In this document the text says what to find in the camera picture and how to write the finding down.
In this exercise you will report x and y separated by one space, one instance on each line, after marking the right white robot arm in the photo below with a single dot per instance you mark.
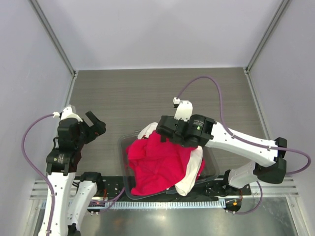
267 164

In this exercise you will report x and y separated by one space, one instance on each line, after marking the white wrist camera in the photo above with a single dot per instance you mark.
68 113
184 109

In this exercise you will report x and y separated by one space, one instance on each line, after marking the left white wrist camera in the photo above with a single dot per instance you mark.
68 113

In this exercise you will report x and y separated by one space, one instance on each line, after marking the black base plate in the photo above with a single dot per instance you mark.
162 190

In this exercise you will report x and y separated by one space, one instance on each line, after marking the aluminium front rail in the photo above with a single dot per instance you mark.
285 189

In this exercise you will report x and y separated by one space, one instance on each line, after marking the pink t shirt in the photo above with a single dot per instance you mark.
150 157

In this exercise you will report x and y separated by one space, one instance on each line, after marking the aluminium frame post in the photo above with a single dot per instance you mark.
49 30
280 11

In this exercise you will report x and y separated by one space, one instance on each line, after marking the white slotted cable duct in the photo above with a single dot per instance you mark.
169 205

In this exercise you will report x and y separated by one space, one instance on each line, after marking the white t shirt red print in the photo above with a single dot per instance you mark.
193 168

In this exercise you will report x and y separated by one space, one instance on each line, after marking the right aluminium frame post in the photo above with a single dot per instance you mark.
280 11

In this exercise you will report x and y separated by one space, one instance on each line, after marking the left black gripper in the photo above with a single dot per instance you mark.
99 127

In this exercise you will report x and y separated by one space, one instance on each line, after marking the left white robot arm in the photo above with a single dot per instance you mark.
63 216

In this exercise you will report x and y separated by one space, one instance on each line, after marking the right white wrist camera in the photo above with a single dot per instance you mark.
184 109

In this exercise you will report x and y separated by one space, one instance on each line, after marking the clear plastic bin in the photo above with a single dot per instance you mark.
209 173

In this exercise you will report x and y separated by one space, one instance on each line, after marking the left aluminium frame post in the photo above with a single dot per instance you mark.
49 30

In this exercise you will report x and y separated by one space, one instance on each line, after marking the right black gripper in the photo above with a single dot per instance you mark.
163 139

